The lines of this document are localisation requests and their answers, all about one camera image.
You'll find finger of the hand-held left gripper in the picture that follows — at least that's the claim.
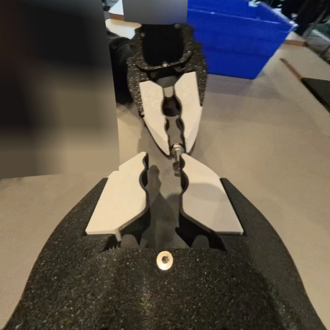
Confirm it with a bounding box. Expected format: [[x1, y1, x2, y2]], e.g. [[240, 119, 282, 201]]
[[174, 72, 203, 154], [139, 81, 172, 156]]

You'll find person's left forearm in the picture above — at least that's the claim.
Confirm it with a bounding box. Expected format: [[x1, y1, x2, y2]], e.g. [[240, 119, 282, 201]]
[[108, 36, 136, 103]]

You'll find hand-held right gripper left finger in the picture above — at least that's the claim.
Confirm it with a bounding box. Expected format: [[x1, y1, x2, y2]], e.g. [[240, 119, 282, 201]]
[[85, 152, 150, 246]]

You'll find blue plastic bin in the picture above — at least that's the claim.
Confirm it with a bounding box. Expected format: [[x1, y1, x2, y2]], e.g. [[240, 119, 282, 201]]
[[187, 0, 299, 79]]

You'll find silver hex bolt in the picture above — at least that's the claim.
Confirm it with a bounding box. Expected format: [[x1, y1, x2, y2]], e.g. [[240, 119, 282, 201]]
[[173, 152, 184, 177]]

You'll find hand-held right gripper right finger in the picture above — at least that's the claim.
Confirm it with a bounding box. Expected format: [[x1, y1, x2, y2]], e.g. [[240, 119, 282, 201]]
[[178, 154, 244, 235]]

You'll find black table cable cover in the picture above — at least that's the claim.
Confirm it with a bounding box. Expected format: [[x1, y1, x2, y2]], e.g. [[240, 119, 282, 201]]
[[301, 77, 330, 114]]

